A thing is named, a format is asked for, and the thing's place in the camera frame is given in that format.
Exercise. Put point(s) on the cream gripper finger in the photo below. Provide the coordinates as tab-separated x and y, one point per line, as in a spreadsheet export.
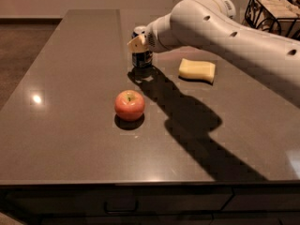
138	44

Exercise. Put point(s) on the blue pepsi can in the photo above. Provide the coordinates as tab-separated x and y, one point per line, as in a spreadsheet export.
142	59

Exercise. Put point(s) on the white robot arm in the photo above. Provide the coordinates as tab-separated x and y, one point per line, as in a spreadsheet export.
208	25

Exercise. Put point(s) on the yellow sponge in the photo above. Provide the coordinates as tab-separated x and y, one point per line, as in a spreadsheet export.
197	70

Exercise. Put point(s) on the red apple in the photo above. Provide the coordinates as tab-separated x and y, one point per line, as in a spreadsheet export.
129	105

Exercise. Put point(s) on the dark right drawer front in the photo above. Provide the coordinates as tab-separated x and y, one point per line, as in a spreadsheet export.
264	199

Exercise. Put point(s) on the black wire basket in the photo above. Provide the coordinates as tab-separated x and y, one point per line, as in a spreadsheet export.
280	17

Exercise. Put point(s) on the dark drawer with handle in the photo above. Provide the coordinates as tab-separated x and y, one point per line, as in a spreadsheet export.
98	202

